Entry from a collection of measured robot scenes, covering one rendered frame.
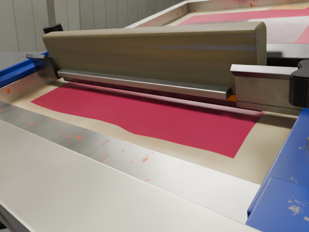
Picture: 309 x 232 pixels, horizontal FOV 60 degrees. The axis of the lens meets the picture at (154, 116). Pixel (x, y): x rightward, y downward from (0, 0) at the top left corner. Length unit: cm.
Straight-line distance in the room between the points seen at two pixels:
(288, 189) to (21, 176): 15
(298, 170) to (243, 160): 8
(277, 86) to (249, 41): 5
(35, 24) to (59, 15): 29
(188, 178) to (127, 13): 405
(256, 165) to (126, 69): 24
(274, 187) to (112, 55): 31
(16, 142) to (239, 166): 19
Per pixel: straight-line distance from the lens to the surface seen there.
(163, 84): 35
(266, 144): 29
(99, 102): 45
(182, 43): 33
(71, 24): 345
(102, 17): 392
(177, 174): 21
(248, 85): 29
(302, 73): 18
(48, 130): 34
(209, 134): 31
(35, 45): 343
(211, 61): 31
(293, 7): 84
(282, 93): 29
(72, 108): 47
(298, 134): 23
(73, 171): 16
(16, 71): 63
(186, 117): 35
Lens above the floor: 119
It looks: 15 degrees down
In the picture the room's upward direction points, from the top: straight up
